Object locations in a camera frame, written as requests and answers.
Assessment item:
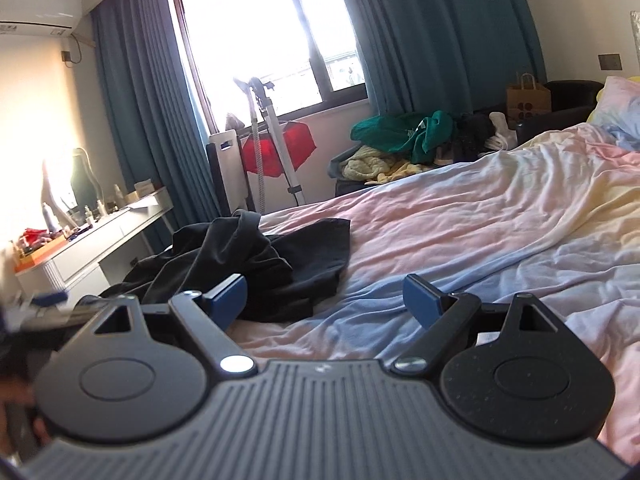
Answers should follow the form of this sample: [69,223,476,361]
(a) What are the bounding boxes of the red cloth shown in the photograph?
[240,120,317,178]

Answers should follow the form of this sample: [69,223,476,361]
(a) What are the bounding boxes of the white dressing table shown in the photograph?
[14,187,173,301]

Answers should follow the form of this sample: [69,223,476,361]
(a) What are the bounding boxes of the blue curtain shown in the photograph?
[332,0,546,116]
[92,0,236,256]

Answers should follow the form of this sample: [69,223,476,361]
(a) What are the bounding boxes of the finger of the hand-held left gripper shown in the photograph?
[9,291,92,332]

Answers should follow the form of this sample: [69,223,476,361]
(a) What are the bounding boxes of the white panel heater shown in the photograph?
[206,129,251,216]

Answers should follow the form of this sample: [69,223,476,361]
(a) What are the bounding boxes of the window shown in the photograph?
[167,0,371,136]

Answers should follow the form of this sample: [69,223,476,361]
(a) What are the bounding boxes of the yellow garment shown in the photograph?
[342,145,423,184]

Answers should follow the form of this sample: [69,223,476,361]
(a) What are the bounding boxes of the pastel bed sheet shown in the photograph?
[232,122,640,466]

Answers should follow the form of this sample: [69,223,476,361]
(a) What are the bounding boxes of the black garment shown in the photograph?
[75,210,352,333]

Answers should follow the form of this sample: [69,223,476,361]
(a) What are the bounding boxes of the brown paper bag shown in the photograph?
[506,73,552,122]

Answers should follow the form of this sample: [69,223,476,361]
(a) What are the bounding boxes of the wavy table mirror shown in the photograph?
[70,147,103,211]

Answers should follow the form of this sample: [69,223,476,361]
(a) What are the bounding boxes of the garment steamer stand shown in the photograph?
[232,76,306,211]

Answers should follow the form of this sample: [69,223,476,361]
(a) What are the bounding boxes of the orange tray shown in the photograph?
[15,242,67,273]

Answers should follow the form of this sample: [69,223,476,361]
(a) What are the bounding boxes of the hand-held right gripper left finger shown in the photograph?
[92,274,256,376]

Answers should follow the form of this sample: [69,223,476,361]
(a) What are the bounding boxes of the green garment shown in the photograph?
[350,110,456,164]

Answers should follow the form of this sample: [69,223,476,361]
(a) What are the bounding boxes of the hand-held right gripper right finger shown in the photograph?
[392,274,561,376]

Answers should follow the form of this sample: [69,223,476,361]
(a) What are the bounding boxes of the pastel pillow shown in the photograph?
[587,74,640,151]

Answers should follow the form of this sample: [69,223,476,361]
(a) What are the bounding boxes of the white cloth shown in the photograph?
[482,111,517,152]

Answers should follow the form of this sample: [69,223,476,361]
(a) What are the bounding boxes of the white air conditioner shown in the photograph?
[0,0,83,36]

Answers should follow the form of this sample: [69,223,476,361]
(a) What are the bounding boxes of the black sofa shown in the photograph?
[515,80,606,148]

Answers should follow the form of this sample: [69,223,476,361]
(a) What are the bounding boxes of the dark clothes pile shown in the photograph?
[435,115,493,163]

